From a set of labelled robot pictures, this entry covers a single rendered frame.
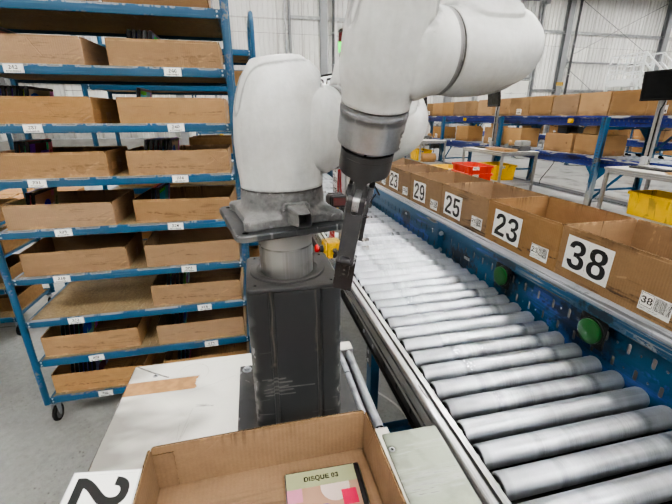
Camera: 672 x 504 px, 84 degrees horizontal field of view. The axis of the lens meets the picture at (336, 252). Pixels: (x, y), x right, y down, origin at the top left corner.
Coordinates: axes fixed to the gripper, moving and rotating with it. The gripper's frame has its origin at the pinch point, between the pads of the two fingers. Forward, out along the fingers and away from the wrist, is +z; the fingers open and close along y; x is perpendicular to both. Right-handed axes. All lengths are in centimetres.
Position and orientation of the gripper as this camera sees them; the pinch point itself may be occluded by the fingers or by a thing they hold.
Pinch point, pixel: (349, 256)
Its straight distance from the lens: 65.2
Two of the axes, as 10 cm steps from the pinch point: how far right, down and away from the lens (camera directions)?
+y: 1.9, -6.1, 7.7
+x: -9.8, -2.0, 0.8
